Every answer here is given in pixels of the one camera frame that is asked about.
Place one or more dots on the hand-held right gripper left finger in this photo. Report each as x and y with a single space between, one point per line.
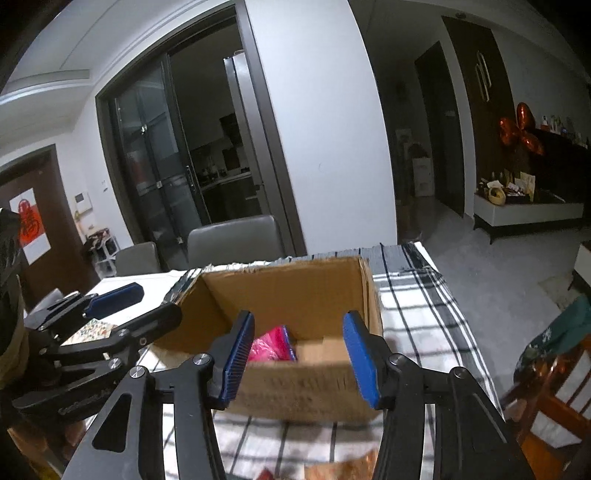
236 357

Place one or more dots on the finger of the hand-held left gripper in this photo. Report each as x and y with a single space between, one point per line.
154 321
115 297

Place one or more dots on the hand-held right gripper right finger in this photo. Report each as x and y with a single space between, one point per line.
362 362

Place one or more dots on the brown cardboard box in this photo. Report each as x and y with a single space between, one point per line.
300 392

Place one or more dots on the brown snack packet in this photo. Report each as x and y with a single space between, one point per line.
341 468

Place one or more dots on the pink snack packet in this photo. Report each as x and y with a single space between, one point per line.
270 344

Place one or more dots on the patterned table runner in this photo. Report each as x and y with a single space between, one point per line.
87 332

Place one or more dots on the small grey dining chair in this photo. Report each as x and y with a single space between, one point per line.
137 258

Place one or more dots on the white shoe rack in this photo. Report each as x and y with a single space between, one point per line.
104 251

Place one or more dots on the black white checked tablecloth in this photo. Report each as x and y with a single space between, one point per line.
415 314

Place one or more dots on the brown wooden door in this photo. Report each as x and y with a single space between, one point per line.
55 230

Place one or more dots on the red white door poster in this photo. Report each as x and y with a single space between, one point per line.
32 226

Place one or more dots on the large grey dining chair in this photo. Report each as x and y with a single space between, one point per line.
233 240

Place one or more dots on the dark framed sliding glass door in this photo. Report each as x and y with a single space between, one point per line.
152 152

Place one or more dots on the white hallway box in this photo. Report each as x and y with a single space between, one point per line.
423 177

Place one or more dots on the brown wooden chair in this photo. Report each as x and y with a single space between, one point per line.
554 415

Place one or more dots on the silver refrigerator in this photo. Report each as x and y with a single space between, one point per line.
240 138

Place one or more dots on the green cloth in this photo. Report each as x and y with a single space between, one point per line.
570 327

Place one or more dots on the white dark sideboard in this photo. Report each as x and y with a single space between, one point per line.
526 214

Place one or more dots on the dark tall cabinet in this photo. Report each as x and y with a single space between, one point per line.
489 124

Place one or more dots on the red foil balloons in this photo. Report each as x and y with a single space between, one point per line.
524 129

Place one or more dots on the white wall intercom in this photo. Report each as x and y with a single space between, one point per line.
83 204

